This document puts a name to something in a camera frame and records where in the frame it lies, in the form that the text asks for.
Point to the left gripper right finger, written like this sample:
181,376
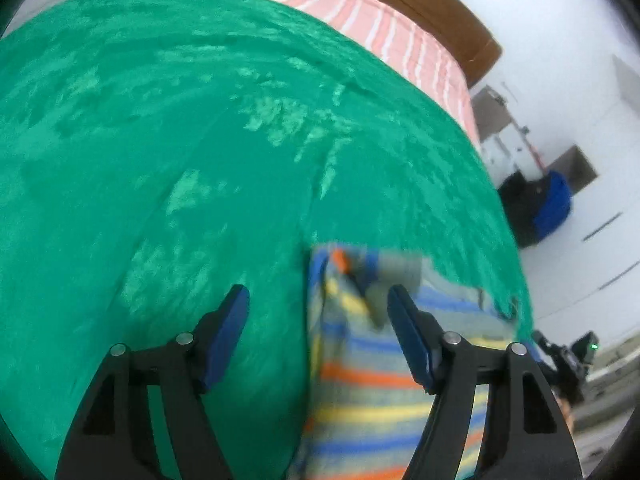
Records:
525,434

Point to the green floral bedspread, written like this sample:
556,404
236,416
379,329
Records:
156,152

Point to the pink striped bed sheet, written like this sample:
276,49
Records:
404,46

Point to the striped knit sweater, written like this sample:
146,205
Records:
366,413

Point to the blue and black bag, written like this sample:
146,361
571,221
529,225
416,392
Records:
535,209

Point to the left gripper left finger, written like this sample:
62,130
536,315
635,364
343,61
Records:
141,405

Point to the white desk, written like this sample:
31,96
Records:
504,146

